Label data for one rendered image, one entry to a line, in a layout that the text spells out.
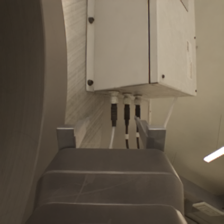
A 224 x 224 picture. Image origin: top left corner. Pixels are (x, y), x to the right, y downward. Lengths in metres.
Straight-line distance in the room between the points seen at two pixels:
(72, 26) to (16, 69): 0.11
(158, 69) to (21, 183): 0.20
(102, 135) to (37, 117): 0.14
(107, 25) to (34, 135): 0.20
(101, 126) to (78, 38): 0.15
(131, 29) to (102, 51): 0.06
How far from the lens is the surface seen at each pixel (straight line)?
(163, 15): 0.25
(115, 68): 0.24
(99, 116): 0.28
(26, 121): 0.21
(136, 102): 0.31
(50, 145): 0.18
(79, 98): 0.26
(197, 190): 5.74
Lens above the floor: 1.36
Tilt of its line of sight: 34 degrees up
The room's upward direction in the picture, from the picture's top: 36 degrees clockwise
